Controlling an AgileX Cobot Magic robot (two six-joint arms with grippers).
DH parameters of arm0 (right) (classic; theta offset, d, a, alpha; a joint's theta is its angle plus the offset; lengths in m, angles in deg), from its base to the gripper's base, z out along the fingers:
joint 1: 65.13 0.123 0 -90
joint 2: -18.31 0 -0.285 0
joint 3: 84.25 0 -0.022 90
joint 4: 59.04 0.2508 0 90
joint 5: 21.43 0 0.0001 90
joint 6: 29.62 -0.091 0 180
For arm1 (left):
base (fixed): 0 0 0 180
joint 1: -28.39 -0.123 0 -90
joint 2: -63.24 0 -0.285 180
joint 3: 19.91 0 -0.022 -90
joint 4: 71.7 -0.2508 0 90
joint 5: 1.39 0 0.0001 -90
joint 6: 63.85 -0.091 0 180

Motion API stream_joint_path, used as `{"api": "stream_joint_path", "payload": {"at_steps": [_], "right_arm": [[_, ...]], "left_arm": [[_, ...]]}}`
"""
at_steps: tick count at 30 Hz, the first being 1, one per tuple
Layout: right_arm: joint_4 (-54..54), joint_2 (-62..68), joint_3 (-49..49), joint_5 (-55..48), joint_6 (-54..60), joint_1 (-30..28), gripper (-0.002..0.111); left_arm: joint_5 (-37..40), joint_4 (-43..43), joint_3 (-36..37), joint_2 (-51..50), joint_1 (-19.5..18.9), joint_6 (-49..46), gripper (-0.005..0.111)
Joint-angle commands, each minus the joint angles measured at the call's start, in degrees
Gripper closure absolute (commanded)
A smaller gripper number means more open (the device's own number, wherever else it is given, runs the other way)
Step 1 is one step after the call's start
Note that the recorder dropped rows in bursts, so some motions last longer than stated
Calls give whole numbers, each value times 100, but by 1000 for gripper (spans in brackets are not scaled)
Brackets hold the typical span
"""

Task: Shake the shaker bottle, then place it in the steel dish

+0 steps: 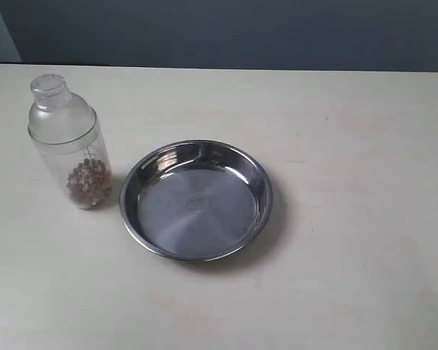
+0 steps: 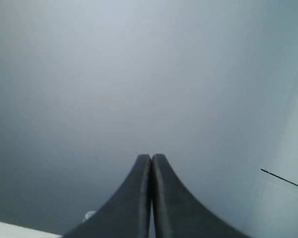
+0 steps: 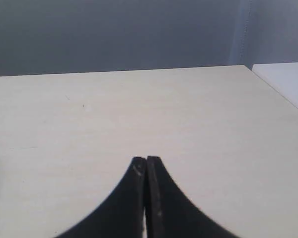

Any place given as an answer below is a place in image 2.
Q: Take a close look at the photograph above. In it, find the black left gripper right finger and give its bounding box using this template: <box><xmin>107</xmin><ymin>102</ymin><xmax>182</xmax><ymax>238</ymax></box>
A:
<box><xmin>151</xmin><ymin>154</ymin><xmax>247</xmax><ymax>238</ymax></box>

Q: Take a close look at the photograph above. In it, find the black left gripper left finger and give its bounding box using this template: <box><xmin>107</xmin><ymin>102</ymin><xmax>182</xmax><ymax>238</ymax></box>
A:
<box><xmin>63</xmin><ymin>154</ymin><xmax>151</xmax><ymax>238</ymax></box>

